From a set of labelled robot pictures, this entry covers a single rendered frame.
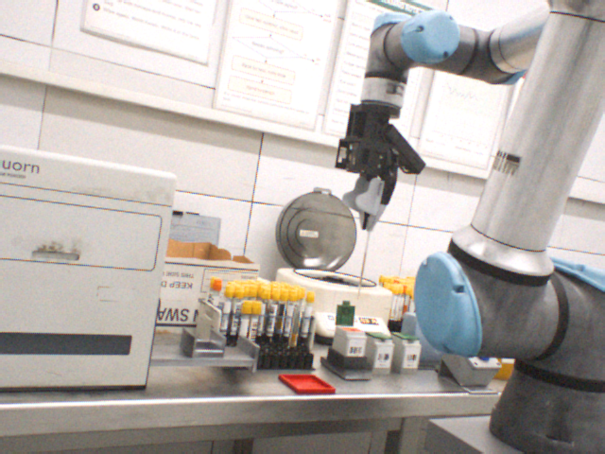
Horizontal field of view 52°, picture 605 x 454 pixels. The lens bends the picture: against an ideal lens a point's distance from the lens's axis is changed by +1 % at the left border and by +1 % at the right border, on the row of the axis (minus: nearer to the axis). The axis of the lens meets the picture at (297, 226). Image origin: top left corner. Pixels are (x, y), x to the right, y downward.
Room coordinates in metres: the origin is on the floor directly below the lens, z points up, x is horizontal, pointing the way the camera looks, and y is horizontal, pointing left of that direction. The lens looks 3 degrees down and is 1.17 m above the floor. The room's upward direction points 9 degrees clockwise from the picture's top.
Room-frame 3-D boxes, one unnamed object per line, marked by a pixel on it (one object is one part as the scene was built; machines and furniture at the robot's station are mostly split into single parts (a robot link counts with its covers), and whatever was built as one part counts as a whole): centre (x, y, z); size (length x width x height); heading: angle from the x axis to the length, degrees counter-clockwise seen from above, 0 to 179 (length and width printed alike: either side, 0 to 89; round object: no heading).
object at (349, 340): (1.09, -0.12, 0.92); 0.05 x 0.04 x 0.06; 28
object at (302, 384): (0.97, -0.05, 0.88); 0.07 x 0.07 x 0.01; 29
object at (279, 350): (1.06, 0.03, 0.93); 0.17 x 0.09 x 0.11; 120
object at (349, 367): (1.09, -0.12, 0.89); 0.09 x 0.05 x 0.04; 28
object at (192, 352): (0.91, 0.13, 0.92); 0.21 x 0.07 x 0.05; 119
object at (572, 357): (0.78, -0.35, 1.08); 0.13 x 0.12 x 0.14; 110
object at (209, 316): (1.17, 0.05, 0.91); 0.20 x 0.10 x 0.07; 119
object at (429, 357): (1.24, -0.29, 0.92); 0.10 x 0.07 x 0.10; 121
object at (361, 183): (1.09, -0.09, 1.18); 0.06 x 0.03 x 0.09; 119
